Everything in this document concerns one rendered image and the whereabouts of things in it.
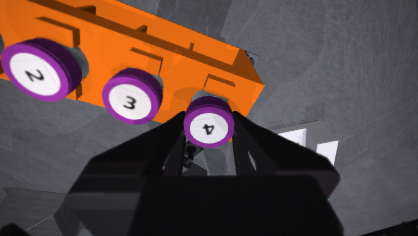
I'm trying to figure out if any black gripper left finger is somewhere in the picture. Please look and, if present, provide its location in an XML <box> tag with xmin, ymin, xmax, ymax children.
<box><xmin>79</xmin><ymin>111</ymin><xmax>186</xmax><ymax>176</ymax></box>

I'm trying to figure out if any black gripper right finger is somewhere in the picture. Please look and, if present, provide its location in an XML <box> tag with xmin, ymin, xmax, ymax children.
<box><xmin>232</xmin><ymin>111</ymin><xmax>341</xmax><ymax>199</ymax></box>

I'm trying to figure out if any black table edge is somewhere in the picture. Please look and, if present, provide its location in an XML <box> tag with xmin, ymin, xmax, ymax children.
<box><xmin>360</xmin><ymin>219</ymin><xmax>418</xmax><ymax>236</ymax></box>

